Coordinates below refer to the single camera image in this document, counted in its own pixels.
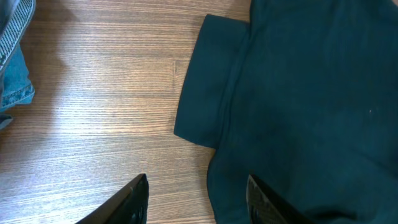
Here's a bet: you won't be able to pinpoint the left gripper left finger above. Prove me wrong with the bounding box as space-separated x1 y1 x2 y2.
76 174 149 224

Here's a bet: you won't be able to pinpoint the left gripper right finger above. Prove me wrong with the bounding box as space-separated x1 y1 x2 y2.
246 175 313 224

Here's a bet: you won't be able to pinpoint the black t-shirt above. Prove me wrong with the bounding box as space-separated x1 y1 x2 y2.
174 0 397 224

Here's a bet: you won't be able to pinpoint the grey blue folded garments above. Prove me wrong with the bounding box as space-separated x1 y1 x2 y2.
1 0 36 129

